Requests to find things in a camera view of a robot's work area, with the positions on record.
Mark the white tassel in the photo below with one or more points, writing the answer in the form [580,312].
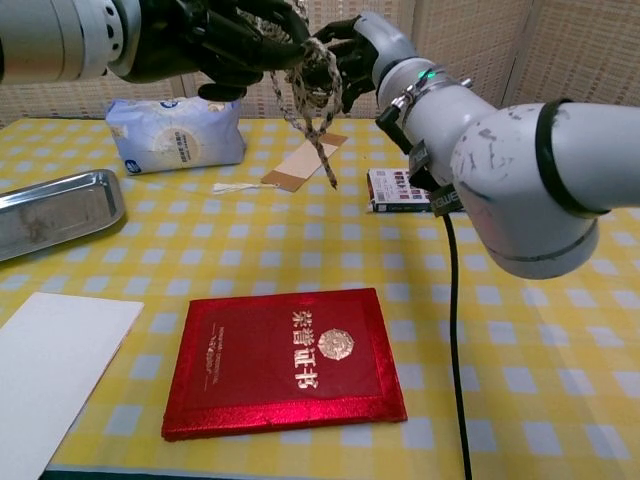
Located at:
[235,188]

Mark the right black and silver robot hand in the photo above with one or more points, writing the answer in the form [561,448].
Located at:
[390,42]

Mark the yellow white checkered tablecloth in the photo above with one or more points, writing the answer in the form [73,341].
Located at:
[300,250]

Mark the rectangular stainless steel tray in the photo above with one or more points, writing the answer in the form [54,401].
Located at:
[55,215]

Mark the red certificate folder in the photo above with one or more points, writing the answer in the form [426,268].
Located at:
[280,360]

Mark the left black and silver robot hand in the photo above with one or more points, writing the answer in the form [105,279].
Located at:
[165,40]

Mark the blue tissue pack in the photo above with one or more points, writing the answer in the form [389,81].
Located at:
[170,137]

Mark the kraft paper bookmark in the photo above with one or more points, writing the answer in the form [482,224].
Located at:
[295,167]

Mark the small box with colourful print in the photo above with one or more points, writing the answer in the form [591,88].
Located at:
[392,190]

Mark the woven bamboo folding screen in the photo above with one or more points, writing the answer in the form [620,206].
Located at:
[550,50]

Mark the white paper sheet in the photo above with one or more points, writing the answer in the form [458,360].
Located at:
[55,360]

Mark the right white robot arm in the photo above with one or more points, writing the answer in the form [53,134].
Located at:
[515,170]

